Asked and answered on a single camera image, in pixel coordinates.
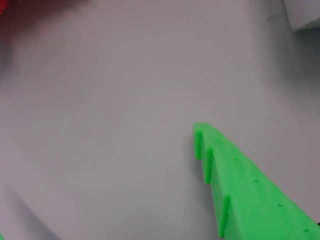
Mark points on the white box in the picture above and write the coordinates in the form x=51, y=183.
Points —
x=303, y=13

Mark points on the orange fuzzy knitted cloth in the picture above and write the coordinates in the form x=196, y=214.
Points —
x=2, y=5

